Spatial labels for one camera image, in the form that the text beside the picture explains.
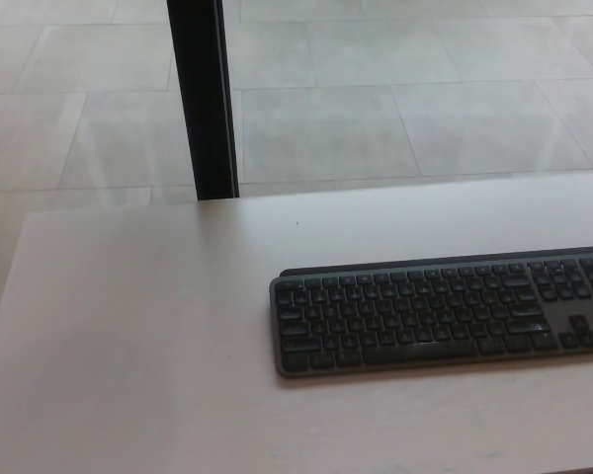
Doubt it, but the black wireless keyboard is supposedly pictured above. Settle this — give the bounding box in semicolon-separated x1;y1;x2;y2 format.
268;244;593;380

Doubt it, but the black metal window post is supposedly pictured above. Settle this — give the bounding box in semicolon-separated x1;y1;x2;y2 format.
166;0;241;201

